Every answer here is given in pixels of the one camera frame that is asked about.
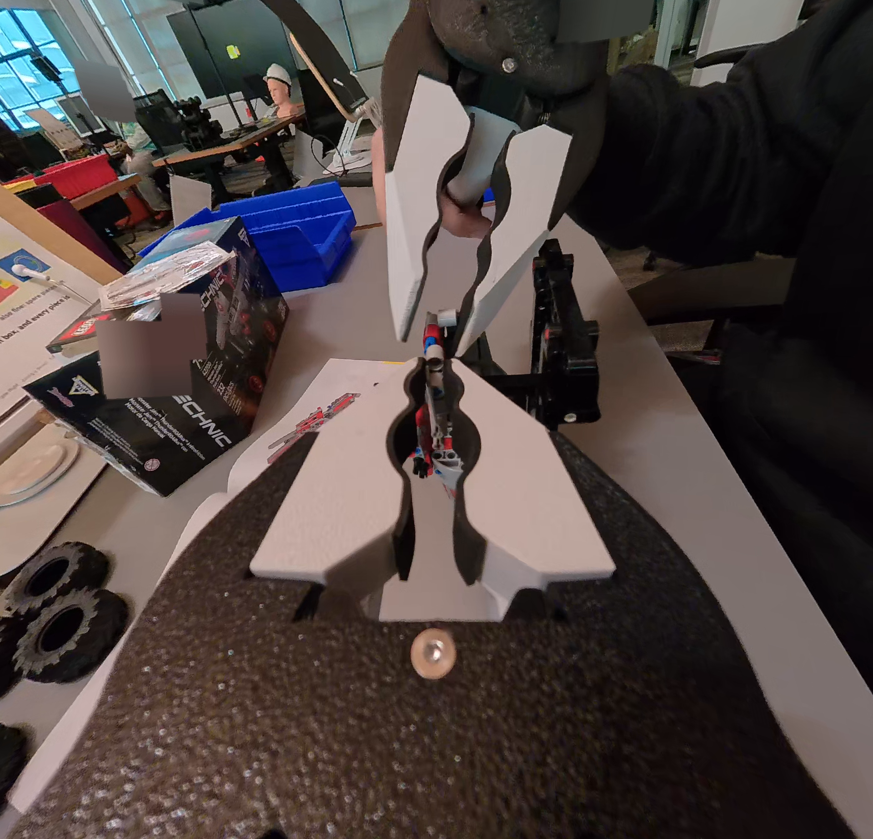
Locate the black toy tire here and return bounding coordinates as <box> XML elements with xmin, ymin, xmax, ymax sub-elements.
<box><xmin>3</xmin><ymin>541</ymin><xmax>111</xmax><ymax>618</ymax></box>
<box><xmin>0</xmin><ymin>722</ymin><xmax>30</xmax><ymax>802</ymax></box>
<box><xmin>0</xmin><ymin>614</ymin><xmax>25</xmax><ymax>697</ymax></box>
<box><xmin>12</xmin><ymin>588</ymin><xmax>132</xmax><ymax>684</ymax></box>

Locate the person's right forearm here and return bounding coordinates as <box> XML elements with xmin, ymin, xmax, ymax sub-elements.
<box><xmin>561</xmin><ymin>0</ymin><xmax>873</xmax><ymax>267</ymax></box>

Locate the person's right hand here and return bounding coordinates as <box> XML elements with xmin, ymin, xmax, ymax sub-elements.
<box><xmin>438</xmin><ymin>187</ymin><xmax>495</xmax><ymax>240</ymax></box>

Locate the wooden background desk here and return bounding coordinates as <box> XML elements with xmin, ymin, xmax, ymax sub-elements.
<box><xmin>153</xmin><ymin>112</ymin><xmax>308</xmax><ymax>171</ymax></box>

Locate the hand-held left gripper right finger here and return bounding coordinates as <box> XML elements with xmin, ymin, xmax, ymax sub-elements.
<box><xmin>447</xmin><ymin>358</ymin><xmax>616</xmax><ymax>623</ymax></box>

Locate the brick toy truck model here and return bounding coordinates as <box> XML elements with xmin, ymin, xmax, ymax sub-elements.
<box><xmin>408</xmin><ymin>239</ymin><xmax>602</xmax><ymax>502</ymax></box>

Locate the grey desk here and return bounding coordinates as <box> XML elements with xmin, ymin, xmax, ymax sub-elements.
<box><xmin>0</xmin><ymin>191</ymin><xmax>873</xmax><ymax>839</ymax></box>

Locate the blue plastic bin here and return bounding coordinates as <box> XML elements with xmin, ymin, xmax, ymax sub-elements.
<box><xmin>138</xmin><ymin>181</ymin><xmax>357</xmax><ymax>294</ymax></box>

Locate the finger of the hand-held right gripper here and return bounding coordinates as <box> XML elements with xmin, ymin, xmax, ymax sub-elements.
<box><xmin>384</xmin><ymin>74</ymin><xmax>476</xmax><ymax>343</ymax></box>
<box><xmin>452</xmin><ymin>125</ymin><xmax>575</xmax><ymax>359</ymax></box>

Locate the red plastic bin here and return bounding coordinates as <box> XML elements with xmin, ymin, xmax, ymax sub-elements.
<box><xmin>3</xmin><ymin>153</ymin><xmax>113</xmax><ymax>202</ymax></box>

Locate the black toy truck box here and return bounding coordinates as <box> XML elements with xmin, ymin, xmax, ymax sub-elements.
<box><xmin>24</xmin><ymin>215</ymin><xmax>291</xmax><ymax>499</ymax></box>

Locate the white card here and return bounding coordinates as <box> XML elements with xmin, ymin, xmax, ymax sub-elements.
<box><xmin>169</xmin><ymin>174</ymin><xmax>214</xmax><ymax>227</ymax></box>

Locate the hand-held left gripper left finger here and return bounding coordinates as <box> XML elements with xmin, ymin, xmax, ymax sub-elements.
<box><xmin>249</xmin><ymin>358</ymin><xmax>420</xmax><ymax>623</ymax></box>

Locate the person's dark clothing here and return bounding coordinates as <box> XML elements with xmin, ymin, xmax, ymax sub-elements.
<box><xmin>672</xmin><ymin>239</ymin><xmax>873</xmax><ymax>738</ymax></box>

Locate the mannequin head with white helmet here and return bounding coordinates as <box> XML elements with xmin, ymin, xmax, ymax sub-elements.
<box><xmin>262</xmin><ymin>63</ymin><xmax>306</xmax><ymax>122</ymax></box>

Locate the large black monitor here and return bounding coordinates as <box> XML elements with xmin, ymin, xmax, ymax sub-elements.
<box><xmin>166</xmin><ymin>0</ymin><xmax>296</xmax><ymax>106</ymax></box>

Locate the white round lid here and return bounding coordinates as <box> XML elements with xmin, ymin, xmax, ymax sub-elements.
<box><xmin>0</xmin><ymin>440</ymin><xmax>75</xmax><ymax>509</ymax></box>

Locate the printed instruction poster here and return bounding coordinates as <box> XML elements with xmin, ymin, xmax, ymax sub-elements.
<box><xmin>0</xmin><ymin>187</ymin><xmax>134</xmax><ymax>444</ymax></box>

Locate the clear plastic bag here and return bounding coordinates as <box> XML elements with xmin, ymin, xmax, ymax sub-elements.
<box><xmin>99</xmin><ymin>247</ymin><xmax>236</xmax><ymax>311</ymax></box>

